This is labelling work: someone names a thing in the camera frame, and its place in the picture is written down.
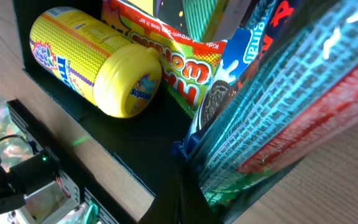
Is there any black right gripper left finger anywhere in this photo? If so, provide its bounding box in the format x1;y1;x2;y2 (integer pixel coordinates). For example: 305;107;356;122
138;141;219;224

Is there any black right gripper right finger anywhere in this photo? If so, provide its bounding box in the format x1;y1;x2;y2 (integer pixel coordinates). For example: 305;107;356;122
221;157;304;224

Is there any dark green gift box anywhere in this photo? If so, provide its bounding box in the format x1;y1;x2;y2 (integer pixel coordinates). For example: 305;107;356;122
12;0;204;224

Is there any colourful gummy candy bag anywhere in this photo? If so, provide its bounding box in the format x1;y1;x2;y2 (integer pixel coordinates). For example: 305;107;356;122
101;0;227;117

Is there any yellow Mentos bottle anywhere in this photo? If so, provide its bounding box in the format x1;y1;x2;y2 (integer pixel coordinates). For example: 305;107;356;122
29;6;162;118

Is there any red green KitKat bar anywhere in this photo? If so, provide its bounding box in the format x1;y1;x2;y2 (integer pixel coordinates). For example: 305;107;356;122
198;1;358;208

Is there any blue Oreo pack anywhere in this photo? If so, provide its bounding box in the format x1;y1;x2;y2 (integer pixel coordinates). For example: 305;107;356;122
184;0;280;149

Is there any yellow green Pretz box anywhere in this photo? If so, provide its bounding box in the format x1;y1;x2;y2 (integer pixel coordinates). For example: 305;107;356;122
126;0;257;43

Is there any purple Dairy Milk bar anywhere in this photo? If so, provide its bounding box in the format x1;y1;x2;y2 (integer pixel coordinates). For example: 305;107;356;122
243;0;301;70

